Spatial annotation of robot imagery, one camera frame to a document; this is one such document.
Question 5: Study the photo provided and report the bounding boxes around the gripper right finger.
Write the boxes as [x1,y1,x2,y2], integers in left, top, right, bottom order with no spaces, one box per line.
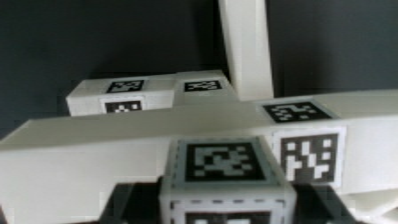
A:
[294,184,363,224]

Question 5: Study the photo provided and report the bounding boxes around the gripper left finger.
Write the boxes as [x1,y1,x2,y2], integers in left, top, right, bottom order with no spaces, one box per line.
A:
[98,182,160,224]

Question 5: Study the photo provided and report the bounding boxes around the white chair back frame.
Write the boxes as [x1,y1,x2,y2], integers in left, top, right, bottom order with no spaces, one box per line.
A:
[0,90,398,224]

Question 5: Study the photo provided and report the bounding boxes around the white chair leg with tag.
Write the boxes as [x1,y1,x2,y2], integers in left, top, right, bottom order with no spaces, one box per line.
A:
[175,70,239,105]

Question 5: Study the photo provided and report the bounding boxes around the white U-shaped obstacle frame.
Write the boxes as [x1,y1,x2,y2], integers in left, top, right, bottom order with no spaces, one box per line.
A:
[219,0,274,101]

